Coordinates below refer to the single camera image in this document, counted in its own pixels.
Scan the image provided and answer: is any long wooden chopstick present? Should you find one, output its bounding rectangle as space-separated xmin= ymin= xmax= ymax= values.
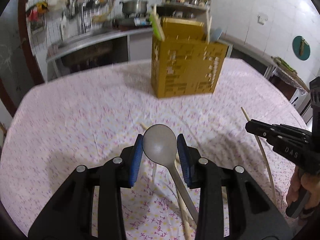
xmin=240 ymin=106 xmax=278 ymax=204

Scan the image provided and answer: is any grey metal spoon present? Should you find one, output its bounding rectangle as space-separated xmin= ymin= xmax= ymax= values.
xmin=142 ymin=123 xmax=200 ymax=224

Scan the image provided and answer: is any blue plastic rice spoon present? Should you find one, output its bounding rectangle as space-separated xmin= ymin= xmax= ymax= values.
xmin=210 ymin=28 xmax=222 ymax=42

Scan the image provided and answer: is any green handled peeler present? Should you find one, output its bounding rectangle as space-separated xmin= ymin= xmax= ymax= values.
xmin=149 ymin=13 xmax=165 ymax=41

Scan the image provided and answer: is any person's right hand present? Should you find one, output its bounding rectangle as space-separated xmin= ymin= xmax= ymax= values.
xmin=286 ymin=166 xmax=320 ymax=210

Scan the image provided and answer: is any floral pink tablecloth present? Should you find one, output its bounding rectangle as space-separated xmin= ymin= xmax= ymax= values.
xmin=0 ymin=57 xmax=308 ymax=240

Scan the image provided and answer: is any yellow perforated utensil holder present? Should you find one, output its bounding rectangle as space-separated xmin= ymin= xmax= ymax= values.
xmin=151 ymin=17 xmax=229 ymax=98

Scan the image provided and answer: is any dark glass door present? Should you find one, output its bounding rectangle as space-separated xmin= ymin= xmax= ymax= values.
xmin=1 ymin=0 xmax=44 ymax=116

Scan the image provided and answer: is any steel gas stove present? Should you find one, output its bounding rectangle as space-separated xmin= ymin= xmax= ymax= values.
xmin=112 ymin=16 xmax=152 ymax=29

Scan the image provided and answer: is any steel cooking pot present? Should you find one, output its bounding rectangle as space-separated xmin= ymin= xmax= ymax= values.
xmin=119 ymin=0 xmax=149 ymax=15

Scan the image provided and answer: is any wall utensil rack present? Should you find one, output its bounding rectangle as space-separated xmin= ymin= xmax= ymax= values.
xmin=26 ymin=0 xmax=116 ymax=34

